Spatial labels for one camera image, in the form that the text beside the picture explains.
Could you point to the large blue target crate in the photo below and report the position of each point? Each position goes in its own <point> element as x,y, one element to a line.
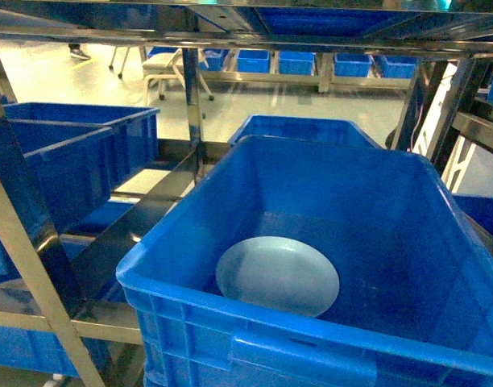
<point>415,306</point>

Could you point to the white folding chair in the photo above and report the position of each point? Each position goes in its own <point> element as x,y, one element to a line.
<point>162,67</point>

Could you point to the blue crate behind target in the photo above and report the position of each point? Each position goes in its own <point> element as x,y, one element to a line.
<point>333,131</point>

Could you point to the light blue round plate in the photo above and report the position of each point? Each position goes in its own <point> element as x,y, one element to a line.
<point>278,273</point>

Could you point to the blue crate lower left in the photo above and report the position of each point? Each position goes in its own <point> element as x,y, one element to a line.
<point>34,350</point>

